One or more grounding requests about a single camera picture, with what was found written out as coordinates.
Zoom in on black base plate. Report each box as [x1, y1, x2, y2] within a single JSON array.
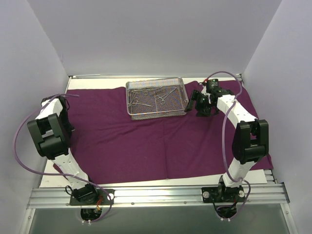
[[201, 186, 245, 203], [69, 189, 115, 206]]

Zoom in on steel scissors top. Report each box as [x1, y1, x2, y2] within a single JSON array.
[[132, 87, 164, 96]]

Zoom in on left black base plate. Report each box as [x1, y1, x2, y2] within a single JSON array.
[[69, 189, 115, 206]]

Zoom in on purple cloth wrap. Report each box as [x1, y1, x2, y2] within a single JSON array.
[[52, 80, 273, 185]]

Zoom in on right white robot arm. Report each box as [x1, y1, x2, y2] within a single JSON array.
[[185, 78, 269, 201]]

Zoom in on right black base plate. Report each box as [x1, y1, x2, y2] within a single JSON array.
[[201, 186, 245, 203]]

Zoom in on wire mesh instrument tray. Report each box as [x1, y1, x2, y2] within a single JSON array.
[[126, 78, 189, 120]]

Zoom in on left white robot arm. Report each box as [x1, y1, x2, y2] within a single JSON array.
[[27, 96, 98, 204]]

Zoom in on steel forceps right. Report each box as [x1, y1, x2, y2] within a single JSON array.
[[154, 87, 177, 105]]

